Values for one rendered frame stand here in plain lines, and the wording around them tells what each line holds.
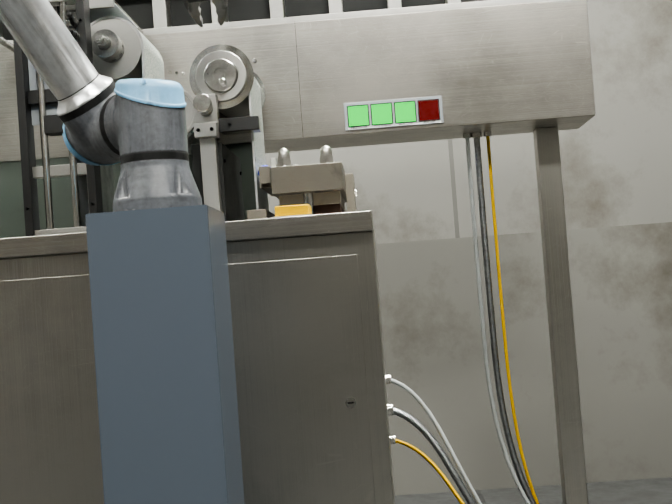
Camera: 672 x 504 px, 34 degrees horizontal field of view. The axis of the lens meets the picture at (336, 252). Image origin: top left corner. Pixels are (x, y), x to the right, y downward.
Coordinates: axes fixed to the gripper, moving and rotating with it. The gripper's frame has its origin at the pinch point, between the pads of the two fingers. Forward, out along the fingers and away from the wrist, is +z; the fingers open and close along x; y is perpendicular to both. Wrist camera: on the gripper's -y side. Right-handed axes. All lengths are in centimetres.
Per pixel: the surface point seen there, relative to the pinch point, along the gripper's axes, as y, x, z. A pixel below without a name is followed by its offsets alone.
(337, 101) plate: 23, -24, 44
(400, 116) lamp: 19, -40, 47
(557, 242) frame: 3, -80, 82
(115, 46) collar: 6.6, 23.2, 9.0
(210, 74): 3.2, 2.9, 16.4
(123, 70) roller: 7.2, 23.1, 16.3
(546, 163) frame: 20, -78, 69
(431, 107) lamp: 20, -48, 46
